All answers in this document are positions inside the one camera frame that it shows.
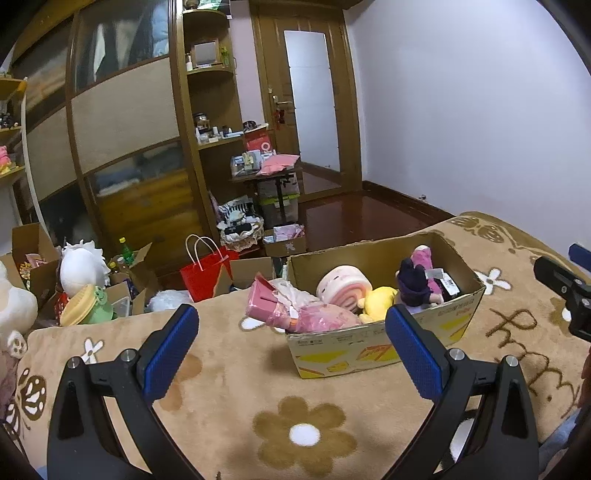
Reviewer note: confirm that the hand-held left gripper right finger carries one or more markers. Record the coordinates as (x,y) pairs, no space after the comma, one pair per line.
(415,355)

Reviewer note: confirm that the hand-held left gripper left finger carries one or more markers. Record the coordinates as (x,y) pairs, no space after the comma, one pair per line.
(168,353)

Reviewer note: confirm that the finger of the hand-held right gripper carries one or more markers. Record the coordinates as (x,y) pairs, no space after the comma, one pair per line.
(581,254)
(556,277)

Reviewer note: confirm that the purple dress plush doll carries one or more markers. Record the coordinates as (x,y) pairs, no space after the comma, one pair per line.
(413,286)

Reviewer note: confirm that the pink plush with white paws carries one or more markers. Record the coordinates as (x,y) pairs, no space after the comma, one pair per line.
(422,258)

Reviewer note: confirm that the pink dress doll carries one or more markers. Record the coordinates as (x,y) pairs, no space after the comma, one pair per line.
(323,318)

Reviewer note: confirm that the pink swirl roll plush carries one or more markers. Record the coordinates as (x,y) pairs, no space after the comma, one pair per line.
(344,286)

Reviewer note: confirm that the white fluffy plush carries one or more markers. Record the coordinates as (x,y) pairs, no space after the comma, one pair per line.
(168,300)

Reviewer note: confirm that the yellow plush toy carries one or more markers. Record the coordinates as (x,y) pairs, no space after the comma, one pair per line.
(378,300)

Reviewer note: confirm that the green frog plush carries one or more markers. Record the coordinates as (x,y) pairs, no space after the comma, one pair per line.
(102,309)

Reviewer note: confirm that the cardboard box with bottles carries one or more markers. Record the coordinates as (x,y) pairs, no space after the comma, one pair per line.
(143,277)

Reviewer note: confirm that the red paper bag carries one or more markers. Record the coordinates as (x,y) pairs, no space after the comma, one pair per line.
(203,279)

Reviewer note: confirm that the yellow round lid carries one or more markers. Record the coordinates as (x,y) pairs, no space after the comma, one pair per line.
(76,307)

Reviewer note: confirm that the green glass bottle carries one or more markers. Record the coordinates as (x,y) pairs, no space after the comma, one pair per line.
(125,251)

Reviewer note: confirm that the brown folded cardboard box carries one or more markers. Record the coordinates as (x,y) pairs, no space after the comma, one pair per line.
(249,272)

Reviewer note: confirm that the white haired plush doll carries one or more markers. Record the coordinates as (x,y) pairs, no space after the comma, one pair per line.
(78,270)

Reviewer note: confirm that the lace trimmed basket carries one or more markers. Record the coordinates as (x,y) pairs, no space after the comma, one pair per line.
(240,237)

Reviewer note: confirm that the small cardboard box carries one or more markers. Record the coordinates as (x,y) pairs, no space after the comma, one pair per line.
(286,245)

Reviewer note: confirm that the large white plush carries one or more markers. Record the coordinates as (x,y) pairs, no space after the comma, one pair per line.
(16,304)

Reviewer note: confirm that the person's leg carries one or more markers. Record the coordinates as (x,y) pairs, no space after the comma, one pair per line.
(565,447)

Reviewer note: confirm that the tall open cardboard box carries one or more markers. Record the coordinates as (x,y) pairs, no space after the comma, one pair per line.
(27,240)

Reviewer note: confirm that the white storage box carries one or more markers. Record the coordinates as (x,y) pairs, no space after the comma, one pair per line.
(291,203)

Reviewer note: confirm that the small folding table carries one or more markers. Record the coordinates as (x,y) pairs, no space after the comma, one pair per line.
(279,194)

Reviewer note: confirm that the pile of small boxes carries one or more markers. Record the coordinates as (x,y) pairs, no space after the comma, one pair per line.
(247,162)

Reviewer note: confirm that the wooden corner shelf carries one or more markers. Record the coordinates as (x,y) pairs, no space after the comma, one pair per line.
(212,147)

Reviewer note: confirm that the pink cloth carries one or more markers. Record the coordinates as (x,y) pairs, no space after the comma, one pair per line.
(277,165)

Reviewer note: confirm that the white pole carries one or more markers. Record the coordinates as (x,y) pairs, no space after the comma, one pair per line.
(32,175)

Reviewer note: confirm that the red bag with white circle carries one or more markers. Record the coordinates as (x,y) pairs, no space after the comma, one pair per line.
(258,142)

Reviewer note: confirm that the glass jar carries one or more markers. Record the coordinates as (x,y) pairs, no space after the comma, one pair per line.
(202,122)

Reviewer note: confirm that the black round tin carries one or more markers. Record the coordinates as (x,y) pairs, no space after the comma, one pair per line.
(250,126)

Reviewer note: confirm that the wooden wardrobe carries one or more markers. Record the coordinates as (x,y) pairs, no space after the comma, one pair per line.
(120,115)

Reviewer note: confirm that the small pink plush toy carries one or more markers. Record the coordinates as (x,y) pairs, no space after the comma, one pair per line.
(4,159)

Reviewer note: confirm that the wooden door with glass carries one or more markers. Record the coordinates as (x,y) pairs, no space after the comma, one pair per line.
(265,69)

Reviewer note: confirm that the small green bottle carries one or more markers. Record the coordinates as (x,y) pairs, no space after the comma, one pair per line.
(225,55)

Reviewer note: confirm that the picture frame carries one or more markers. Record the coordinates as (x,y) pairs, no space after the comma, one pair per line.
(205,53)

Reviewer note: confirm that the wooden wall shelf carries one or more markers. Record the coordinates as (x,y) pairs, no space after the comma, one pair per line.
(11,87)

